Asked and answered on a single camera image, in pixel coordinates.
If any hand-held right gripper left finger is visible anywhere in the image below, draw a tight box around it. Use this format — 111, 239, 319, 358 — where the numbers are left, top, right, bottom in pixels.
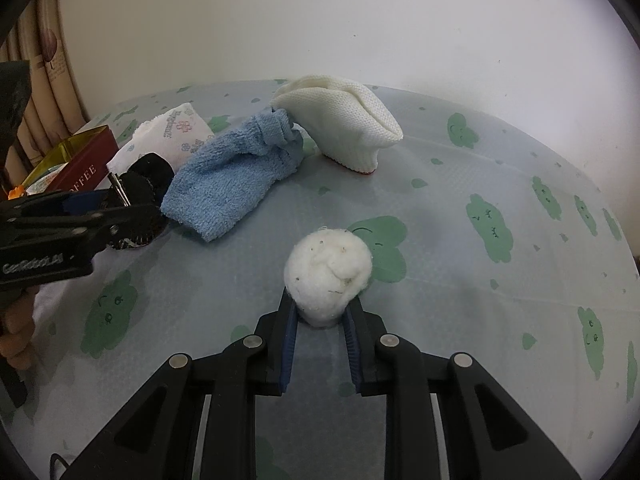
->
60, 287, 301, 480

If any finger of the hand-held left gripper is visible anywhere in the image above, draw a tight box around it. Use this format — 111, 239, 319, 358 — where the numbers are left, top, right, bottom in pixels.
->
0, 203, 161, 261
0, 187, 133, 216

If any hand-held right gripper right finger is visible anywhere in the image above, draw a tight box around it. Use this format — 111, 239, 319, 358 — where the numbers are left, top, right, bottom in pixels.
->
342, 299, 583, 480

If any red tin box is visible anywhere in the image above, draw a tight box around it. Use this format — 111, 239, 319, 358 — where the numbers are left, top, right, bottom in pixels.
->
22, 125, 121, 196

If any white wet wipes packet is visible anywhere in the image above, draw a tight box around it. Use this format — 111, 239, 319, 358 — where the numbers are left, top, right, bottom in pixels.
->
27, 160, 68, 195

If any dark brown coin purse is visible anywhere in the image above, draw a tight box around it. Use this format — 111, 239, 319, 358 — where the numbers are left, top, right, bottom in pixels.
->
107, 154, 176, 251

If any white cotton ball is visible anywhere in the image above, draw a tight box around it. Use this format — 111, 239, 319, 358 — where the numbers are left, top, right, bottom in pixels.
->
283, 227, 374, 330

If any white floral-print pouch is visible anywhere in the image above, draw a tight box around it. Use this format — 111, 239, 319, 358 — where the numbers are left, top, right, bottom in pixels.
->
106, 102, 216, 173

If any blue towel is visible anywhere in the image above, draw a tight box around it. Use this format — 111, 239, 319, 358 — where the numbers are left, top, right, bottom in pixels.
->
161, 107, 306, 243

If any white knitted glove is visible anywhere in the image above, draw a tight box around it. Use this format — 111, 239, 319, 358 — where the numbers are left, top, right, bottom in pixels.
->
270, 75, 404, 176

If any person's left hand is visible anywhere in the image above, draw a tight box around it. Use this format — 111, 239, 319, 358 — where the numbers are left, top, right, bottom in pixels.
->
0, 302, 37, 372

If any beige printed curtain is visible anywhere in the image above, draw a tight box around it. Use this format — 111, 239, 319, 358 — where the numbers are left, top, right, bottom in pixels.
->
0, 0, 93, 171

